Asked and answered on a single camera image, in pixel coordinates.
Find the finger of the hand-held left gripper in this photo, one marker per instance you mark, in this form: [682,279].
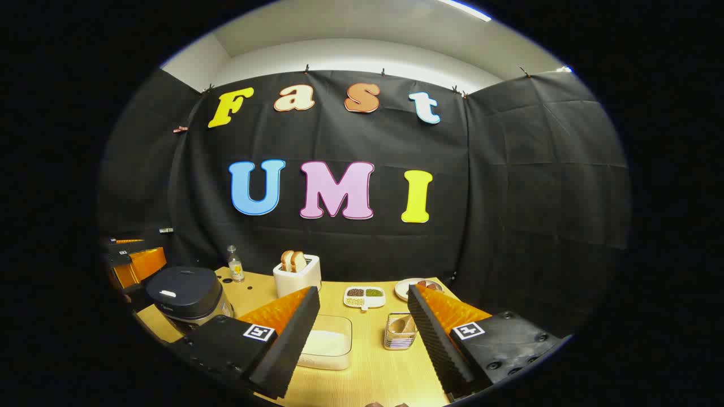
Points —
[127,241]
[141,268]

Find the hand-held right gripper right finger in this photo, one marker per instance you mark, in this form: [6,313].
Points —
[435,345]

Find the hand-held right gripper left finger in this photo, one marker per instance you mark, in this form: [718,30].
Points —
[288,350]

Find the white rice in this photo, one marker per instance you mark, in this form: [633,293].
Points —
[325,342]

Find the dark grey rice cooker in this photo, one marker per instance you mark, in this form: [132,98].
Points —
[181,294]

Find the clear plastic container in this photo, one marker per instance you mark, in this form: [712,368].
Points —
[334,322]

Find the round white plate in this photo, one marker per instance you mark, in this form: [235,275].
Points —
[403,289]

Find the white toaster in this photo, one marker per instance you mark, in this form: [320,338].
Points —
[294,282]

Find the heap of green beans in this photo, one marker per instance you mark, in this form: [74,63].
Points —
[373,292]

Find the white divided dish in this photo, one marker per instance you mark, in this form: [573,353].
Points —
[365,298]

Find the heap of dark beans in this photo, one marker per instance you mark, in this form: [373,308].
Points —
[355,292]

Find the bread slice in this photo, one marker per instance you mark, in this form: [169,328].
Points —
[286,261]
[298,262]

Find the small glass bottle yellow label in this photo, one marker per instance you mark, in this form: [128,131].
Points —
[235,270]

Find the black backdrop cloth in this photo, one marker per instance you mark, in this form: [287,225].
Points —
[509,198]

